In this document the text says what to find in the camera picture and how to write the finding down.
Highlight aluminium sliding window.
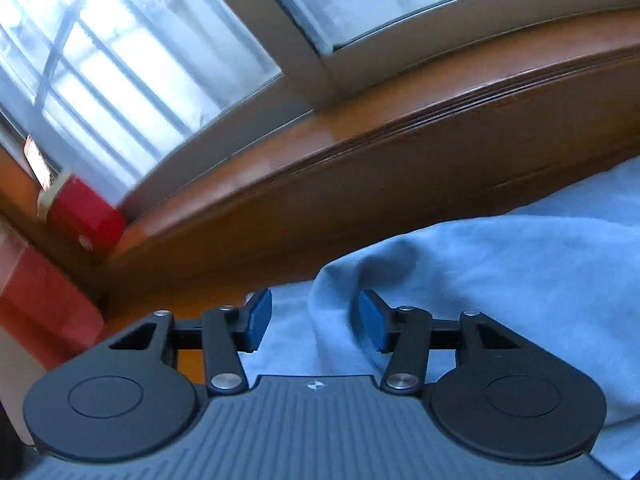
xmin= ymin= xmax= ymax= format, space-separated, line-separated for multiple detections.
xmin=0 ymin=0 xmax=640 ymax=211

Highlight window security bars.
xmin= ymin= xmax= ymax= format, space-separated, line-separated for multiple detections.
xmin=0 ymin=0 xmax=271 ymax=181

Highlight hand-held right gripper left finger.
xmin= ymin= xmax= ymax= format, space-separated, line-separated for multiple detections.
xmin=107 ymin=287 xmax=274 ymax=396

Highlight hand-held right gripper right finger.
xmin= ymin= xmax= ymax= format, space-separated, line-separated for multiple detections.
xmin=357 ymin=287 xmax=521 ymax=396

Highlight pinkish red box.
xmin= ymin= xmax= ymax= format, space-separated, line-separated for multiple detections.
xmin=0 ymin=212 xmax=107 ymax=372

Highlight pale printed card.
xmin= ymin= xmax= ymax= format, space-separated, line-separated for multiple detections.
xmin=24 ymin=135 xmax=57 ymax=185

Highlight light blue jeans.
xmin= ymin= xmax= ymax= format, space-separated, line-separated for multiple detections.
xmin=239 ymin=157 xmax=640 ymax=480

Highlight wooden window sill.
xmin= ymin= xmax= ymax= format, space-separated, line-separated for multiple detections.
xmin=102 ymin=10 xmax=640 ymax=316

